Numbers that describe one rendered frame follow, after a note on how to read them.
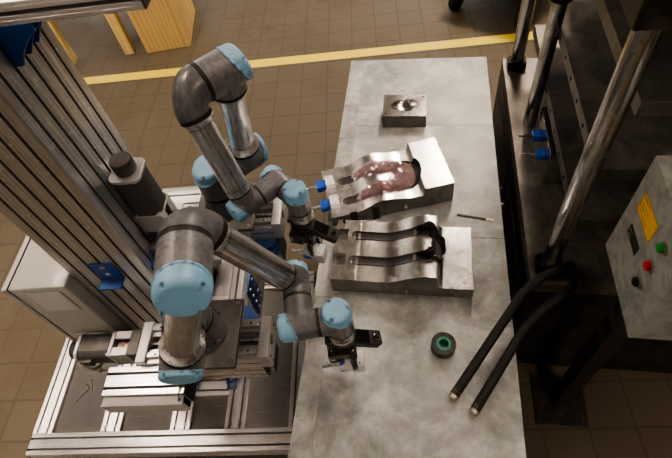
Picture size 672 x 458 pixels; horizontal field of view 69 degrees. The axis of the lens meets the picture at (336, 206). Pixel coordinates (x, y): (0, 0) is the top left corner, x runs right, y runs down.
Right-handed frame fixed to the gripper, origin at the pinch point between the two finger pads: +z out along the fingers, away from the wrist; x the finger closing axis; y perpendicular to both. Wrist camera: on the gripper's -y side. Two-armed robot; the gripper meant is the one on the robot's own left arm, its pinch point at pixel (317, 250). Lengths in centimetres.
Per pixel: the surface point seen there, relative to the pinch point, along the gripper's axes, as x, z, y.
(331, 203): -26.4, 6.9, 2.1
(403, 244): -9.9, 4.5, -29.2
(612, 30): -50, -58, -83
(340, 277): 6.2, 6.0, -9.0
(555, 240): -13, -5, -79
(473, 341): 18, 15, -57
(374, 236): -13.4, 7.1, -17.7
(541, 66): -88, -17, -73
